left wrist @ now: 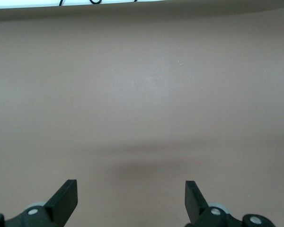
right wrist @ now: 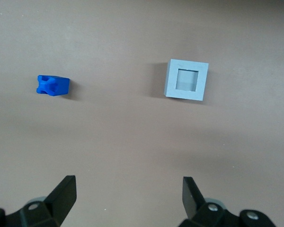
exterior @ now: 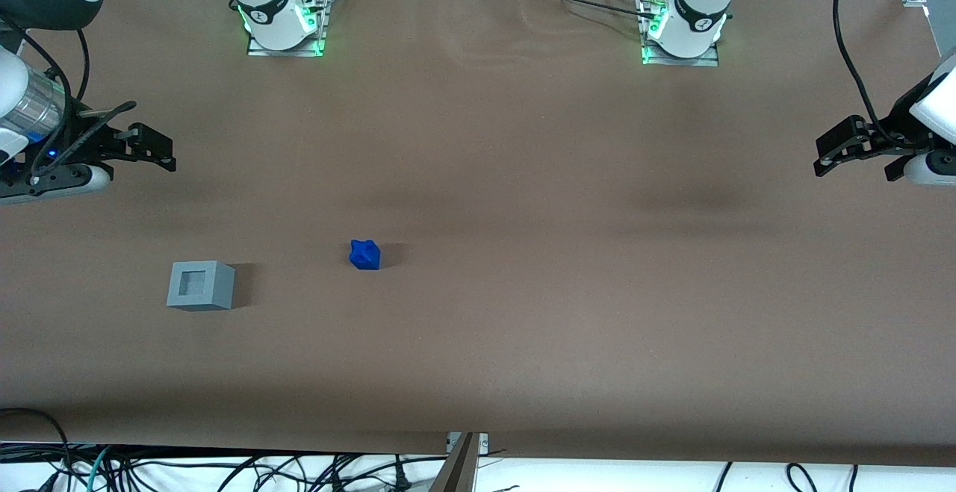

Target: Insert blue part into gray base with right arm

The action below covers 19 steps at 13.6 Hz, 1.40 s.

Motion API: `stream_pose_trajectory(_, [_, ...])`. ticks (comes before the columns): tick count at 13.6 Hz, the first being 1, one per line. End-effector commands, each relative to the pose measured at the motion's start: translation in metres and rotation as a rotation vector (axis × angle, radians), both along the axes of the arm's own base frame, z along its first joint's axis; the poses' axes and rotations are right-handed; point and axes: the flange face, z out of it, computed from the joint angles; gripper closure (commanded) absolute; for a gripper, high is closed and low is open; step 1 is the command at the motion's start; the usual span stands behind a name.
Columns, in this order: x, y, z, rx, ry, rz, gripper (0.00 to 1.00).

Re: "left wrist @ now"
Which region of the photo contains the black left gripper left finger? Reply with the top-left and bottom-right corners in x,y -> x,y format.
0,179 -> 78,227

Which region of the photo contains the brown table mat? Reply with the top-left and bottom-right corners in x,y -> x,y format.
0,0 -> 284,227

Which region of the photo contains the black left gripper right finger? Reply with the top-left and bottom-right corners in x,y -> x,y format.
185,181 -> 275,227

